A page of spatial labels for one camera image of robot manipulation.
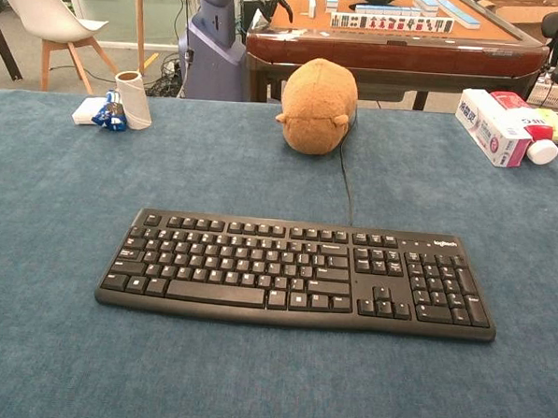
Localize black Logitech keyboard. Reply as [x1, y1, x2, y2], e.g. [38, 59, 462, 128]
[93, 204, 503, 344]

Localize purple grey robot base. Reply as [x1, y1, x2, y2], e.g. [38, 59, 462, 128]
[175, 0, 250, 102]

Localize brown plush toy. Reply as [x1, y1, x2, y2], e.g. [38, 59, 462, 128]
[273, 55, 361, 158]

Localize blue table cloth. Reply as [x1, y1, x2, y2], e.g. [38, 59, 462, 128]
[0, 88, 558, 418]

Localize blue snack packet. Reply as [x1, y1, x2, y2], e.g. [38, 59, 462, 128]
[91, 88, 130, 133]

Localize brown mahjong table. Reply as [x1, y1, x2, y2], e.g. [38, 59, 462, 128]
[241, 0, 553, 118]

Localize white tissue pack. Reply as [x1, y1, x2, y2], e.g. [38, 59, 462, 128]
[71, 95, 108, 128]

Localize row of mahjong tiles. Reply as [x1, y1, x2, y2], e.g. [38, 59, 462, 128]
[329, 10, 456, 36]

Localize white pink toothpaste box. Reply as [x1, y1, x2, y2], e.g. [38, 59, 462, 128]
[451, 87, 536, 170]

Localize wooden pole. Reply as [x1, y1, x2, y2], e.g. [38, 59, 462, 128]
[129, 0, 150, 75]

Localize red white package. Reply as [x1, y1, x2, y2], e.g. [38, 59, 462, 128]
[488, 90, 532, 110]

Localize white bottle red label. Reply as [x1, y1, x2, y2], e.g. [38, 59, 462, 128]
[521, 123, 558, 166]

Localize white plastic basket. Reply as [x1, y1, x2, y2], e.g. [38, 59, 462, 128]
[526, 74, 558, 114]

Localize white chair wooden legs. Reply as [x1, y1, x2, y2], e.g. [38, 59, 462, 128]
[0, 0, 123, 96]

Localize thin grey cable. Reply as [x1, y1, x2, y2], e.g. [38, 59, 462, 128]
[335, 114, 361, 227]

